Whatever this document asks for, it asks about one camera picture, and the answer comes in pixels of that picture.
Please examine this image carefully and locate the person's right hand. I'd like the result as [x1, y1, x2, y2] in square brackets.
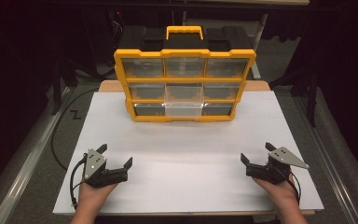
[251, 175, 300, 216]

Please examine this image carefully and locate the clear plastic drawer pulled out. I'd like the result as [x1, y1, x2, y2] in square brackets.
[164, 82, 205, 118]

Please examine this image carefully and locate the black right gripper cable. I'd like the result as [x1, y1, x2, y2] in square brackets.
[288, 170, 302, 205]

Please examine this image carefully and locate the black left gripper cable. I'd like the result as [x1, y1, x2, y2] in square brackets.
[69, 154, 89, 210]

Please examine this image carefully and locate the black stand leg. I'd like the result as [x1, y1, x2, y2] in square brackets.
[269, 66, 321, 128]
[49, 57, 79, 117]

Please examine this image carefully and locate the yellow black drawer organizer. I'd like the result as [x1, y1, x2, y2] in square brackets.
[114, 25, 257, 123]

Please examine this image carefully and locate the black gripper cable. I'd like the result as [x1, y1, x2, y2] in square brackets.
[69, 154, 89, 210]
[288, 170, 302, 205]

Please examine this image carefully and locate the set of clear organizer drawers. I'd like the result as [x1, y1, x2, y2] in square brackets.
[121, 57, 250, 117]

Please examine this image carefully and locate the metal floor rail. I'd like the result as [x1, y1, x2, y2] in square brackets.
[0, 87, 73, 224]
[293, 95, 358, 224]

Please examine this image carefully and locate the person's left hand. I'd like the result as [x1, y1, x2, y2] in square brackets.
[77, 181, 119, 215]

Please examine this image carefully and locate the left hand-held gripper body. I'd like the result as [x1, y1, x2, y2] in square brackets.
[83, 147, 129, 189]

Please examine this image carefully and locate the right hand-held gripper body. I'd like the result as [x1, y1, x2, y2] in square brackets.
[245, 146, 310, 185]

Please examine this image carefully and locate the black floor cable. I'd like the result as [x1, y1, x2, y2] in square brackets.
[49, 87, 101, 172]

